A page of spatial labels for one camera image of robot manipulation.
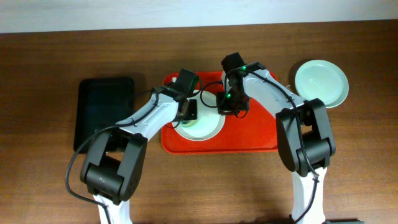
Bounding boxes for green yellow sponge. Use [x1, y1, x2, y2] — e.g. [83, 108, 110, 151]
[181, 120, 197, 128]

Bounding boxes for white plate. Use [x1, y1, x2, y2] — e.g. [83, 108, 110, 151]
[172, 91, 226, 141]

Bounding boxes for light green plate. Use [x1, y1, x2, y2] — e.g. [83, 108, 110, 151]
[295, 60, 349, 108]

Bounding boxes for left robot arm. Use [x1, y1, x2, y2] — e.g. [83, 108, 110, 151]
[80, 86, 198, 223]

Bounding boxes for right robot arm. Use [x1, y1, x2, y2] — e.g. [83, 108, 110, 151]
[216, 60, 336, 223]

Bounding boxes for red plastic tray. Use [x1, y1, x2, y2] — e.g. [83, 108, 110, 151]
[160, 70, 279, 155]

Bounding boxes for black plastic tray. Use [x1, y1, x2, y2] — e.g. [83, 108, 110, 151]
[73, 77, 134, 151]

